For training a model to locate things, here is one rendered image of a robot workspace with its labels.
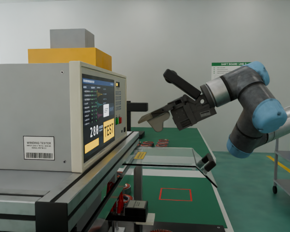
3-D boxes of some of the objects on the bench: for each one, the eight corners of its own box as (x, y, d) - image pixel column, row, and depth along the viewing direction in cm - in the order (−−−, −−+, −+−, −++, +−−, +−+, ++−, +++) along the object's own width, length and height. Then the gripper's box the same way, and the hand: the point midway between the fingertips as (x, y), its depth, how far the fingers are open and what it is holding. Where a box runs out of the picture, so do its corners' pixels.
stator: (115, 198, 131) (115, 190, 130) (105, 191, 140) (105, 184, 140) (135, 193, 137) (134, 186, 137) (124, 187, 146) (124, 180, 146)
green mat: (209, 178, 162) (209, 177, 162) (227, 228, 102) (227, 228, 102) (60, 172, 174) (60, 172, 174) (-2, 214, 113) (-2, 214, 113)
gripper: (219, 113, 69) (145, 146, 73) (214, 111, 78) (149, 140, 81) (205, 83, 69) (132, 117, 72) (202, 84, 78) (137, 114, 81)
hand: (141, 118), depth 77 cm, fingers closed
